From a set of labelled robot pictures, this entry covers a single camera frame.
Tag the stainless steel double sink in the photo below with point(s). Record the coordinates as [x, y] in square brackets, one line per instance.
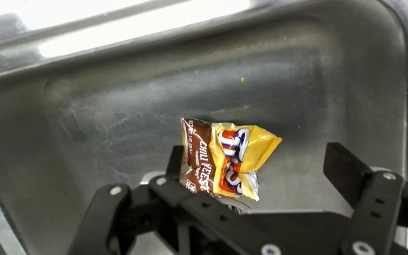
[99, 100]

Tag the yellow brown chips packet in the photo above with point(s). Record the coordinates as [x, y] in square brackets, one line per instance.
[222, 159]

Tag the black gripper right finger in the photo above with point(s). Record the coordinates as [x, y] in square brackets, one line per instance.
[378, 201]

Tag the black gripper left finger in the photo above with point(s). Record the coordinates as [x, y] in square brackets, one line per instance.
[185, 223]

